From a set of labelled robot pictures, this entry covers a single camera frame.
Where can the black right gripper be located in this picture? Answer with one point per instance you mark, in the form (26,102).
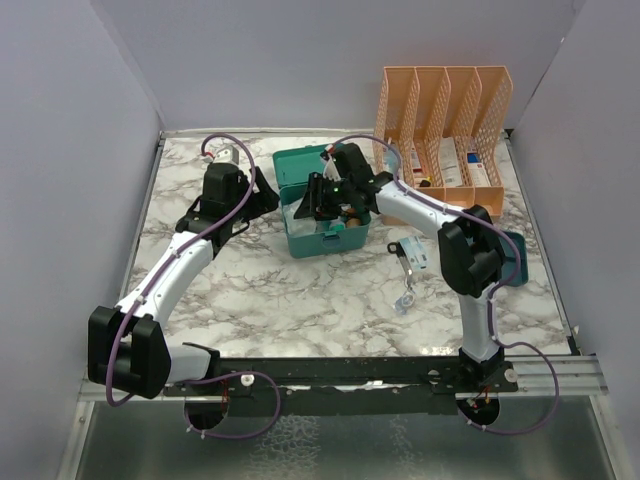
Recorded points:
(312,205)

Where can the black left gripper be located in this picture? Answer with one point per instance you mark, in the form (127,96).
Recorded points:
(263,200)

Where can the white bottle green label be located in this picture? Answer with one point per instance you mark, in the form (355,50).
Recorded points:
(336,226)

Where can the green plastic medicine box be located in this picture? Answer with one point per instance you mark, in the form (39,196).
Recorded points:
(292,168)

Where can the white gauze pad packet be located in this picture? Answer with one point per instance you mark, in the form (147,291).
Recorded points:
(301,227)

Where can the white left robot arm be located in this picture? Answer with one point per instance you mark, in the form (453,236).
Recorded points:
(127,349)

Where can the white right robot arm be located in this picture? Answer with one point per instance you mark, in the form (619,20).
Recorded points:
(471,256)

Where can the red white medicine box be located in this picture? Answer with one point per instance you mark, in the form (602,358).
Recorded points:
(421,176)

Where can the blue white medicine box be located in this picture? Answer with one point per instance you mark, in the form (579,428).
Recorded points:
(478,172)

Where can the blue toothbrush package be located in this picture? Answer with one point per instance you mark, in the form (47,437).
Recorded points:
(390,159)

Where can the light blue mask packet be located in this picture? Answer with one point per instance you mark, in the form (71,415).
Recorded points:
(416,251)

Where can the tape roll in bag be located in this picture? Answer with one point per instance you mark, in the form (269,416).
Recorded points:
(404,303)

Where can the orange plastic file organizer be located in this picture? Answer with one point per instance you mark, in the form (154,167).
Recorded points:
(446,121)

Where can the dark teal divided tray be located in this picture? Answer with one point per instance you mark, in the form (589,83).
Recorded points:
(514,273)

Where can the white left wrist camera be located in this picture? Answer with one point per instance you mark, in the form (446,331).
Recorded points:
(227,154)

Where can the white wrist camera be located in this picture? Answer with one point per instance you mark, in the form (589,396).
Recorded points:
(330,171)
(227,154)

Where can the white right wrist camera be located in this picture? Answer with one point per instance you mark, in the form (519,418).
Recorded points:
(330,171)

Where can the black handled scissors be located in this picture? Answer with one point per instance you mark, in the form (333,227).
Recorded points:
(395,248)

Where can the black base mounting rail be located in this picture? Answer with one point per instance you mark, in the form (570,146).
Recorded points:
(343,386)

